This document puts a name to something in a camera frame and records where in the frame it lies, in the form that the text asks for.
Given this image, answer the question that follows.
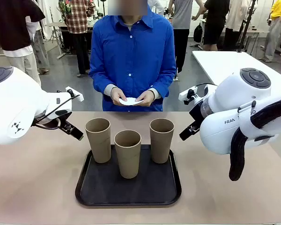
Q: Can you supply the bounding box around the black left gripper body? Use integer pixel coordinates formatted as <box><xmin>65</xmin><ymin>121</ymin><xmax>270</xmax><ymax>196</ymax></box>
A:
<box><xmin>58</xmin><ymin>116</ymin><xmax>74</xmax><ymax>134</ymax></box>

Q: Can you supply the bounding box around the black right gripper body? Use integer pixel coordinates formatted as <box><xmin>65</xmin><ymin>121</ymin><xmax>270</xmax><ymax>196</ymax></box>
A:
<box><xmin>189</xmin><ymin>103</ymin><xmax>203</xmax><ymax>129</ymax></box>

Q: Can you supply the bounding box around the tall brown paper cup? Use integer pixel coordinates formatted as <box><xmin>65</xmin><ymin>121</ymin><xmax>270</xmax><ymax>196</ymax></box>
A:
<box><xmin>84</xmin><ymin>117</ymin><xmax>111</xmax><ymax>164</ymax></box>
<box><xmin>114</xmin><ymin>130</ymin><xmax>141</xmax><ymax>180</ymax></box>
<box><xmin>149</xmin><ymin>118</ymin><xmax>175</xmax><ymax>164</ymax></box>

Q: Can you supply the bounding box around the white paper doily coaster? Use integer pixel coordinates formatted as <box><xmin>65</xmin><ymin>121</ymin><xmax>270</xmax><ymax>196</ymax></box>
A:
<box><xmin>118</xmin><ymin>97</ymin><xmax>145</xmax><ymax>106</ymax></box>

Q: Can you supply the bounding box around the person's left forearm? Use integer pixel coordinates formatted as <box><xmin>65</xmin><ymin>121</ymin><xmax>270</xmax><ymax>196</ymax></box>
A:
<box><xmin>148</xmin><ymin>70</ymin><xmax>177</xmax><ymax>99</ymax></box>

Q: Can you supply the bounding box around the person's right forearm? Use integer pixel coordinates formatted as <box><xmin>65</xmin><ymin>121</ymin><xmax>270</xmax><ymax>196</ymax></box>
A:
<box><xmin>90</xmin><ymin>70</ymin><xmax>119</xmax><ymax>97</ymax></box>

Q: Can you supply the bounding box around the person's left hand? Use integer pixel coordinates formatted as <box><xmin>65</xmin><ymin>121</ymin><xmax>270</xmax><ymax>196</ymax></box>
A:
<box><xmin>135</xmin><ymin>90</ymin><xmax>155</xmax><ymax>107</ymax></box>

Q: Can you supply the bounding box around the person's right hand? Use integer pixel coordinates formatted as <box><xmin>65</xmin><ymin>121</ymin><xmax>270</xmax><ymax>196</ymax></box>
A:
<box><xmin>110</xmin><ymin>87</ymin><xmax>128</xmax><ymax>105</ymax></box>

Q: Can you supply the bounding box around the large white table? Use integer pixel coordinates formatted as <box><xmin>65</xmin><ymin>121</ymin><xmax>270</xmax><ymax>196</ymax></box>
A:
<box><xmin>192</xmin><ymin>50</ymin><xmax>281</xmax><ymax>88</ymax></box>

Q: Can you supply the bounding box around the person in gray trousers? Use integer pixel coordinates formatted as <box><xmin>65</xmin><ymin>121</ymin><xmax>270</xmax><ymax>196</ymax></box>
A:
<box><xmin>25</xmin><ymin>16</ymin><xmax>50</xmax><ymax>75</ymax></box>

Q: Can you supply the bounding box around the black plastic serving tray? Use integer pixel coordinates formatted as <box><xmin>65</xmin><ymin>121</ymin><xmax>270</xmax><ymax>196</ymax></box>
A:
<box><xmin>74</xmin><ymin>144</ymin><xmax>183</xmax><ymax>207</ymax></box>

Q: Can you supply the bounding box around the black bag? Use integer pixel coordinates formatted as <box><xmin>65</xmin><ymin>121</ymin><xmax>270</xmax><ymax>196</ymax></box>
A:
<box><xmin>193</xmin><ymin>22</ymin><xmax>203</xmax><ymax>43</ymax></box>

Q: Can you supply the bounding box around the person in blue shirt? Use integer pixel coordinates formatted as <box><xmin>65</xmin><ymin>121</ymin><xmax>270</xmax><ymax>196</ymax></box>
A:
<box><xmin>88</xmin><ymin>0</ymin><xmax>177</xmax><ymax>112</ymax></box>

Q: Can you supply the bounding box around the person in black dress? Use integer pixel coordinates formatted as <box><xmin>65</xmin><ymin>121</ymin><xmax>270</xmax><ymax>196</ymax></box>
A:
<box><xmin>202</xmin><ymin>0</ymin><xmax>230</xmax><ymax>52</ymax></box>

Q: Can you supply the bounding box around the gray desk with white legs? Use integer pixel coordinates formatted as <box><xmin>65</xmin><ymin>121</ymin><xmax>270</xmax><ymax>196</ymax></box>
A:
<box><xmin>44</xmin><ymin>22</ymin><xmax>68</xmax><ymax>60</ymax></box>

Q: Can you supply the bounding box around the black tripod stand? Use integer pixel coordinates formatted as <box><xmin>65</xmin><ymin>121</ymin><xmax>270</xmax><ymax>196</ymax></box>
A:
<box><xmin>237</xmin><ymin>0</ymin><xmax>259</xmax><ymax>53</ymax></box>

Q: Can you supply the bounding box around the person in gray shirt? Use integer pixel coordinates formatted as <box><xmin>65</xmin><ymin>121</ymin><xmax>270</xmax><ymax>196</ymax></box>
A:
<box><xmin>168</xmin><ymin>0</ymin><xmax>208</xmax><ymax>82</ymax></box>

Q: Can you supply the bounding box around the person in plaid shirt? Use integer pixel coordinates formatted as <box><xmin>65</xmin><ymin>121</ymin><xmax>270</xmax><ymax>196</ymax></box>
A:
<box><xmin>58</xmin><ymin>0</ymin><xmax>96</xmax><ymax>77</ymax></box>

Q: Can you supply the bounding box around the person in beige clothes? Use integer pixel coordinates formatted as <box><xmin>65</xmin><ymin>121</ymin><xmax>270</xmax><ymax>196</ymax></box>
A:
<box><xmin>225</xmin><ymin>0</ymin><xmax>249</xmax><ymax>52</ymax></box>

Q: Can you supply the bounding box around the man in black t-shirt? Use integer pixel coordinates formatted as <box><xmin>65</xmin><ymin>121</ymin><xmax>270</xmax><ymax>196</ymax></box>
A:
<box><xmin>0</xmin><ymin>0</ymin><xmax>46</xmax><ymax>86</ymax></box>

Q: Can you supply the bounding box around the thin black left camera cable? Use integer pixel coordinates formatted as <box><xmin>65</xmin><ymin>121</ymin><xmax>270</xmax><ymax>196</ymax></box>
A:
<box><xmin>34</xmin><ymin>94</ymin><xmax>81</xmax><ymax>130</ymax></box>

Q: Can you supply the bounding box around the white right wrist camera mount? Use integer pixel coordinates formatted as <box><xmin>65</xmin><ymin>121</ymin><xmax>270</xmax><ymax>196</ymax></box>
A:
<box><xmin>178</xmin><ymin>86</ymin><xmax>199</xmax><ymax>105</ymax></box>

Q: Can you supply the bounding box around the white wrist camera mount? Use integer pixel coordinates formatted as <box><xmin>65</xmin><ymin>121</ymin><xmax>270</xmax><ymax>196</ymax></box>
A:
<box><xmin>178</xmin><ymin>86</ymin><xmax>199</xmax><ymax>105</ymax></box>
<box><xmin>65</xmin><ymin>86</ymin><xmax>84</xmax><ymax>102</ymax></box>

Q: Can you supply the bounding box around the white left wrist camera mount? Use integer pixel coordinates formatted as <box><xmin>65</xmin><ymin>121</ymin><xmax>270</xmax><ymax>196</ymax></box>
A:
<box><xmin>65</xmin><ymin>86</ymin><xmax>84</xmax><ymax>102</ymax></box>

